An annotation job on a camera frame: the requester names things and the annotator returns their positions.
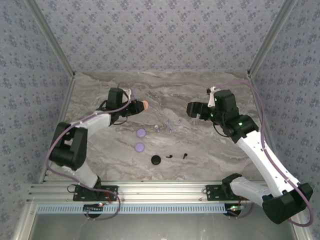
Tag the steel sheet panel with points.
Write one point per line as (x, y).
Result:
(162, 227)

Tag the aluminium frame rail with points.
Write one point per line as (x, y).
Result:
(273, 157)
(67, 100)

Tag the peach round earbud case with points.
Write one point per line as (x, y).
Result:
(146, 105)

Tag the lilac round earbud case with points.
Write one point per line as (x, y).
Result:
(141, 132)
(139, 147)

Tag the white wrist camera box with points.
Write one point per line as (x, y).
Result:
(212, 96)
(127, 92)

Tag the black controller board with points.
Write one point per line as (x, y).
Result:
(233, 211)
(91, 209)

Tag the black round earbud case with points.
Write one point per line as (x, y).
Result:
(156, 159)

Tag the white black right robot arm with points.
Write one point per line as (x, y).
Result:
(270, 165)

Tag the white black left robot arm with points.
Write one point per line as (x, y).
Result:
(75, 150)

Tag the wide aluminium frame beam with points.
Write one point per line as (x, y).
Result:
(162, 191)

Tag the aluminium frame post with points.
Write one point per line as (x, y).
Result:
(270, 37)
(53, 37)
(23, 222)

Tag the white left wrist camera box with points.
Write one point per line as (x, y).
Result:
(127, 92)

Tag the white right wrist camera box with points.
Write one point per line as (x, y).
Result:
(212, 96)

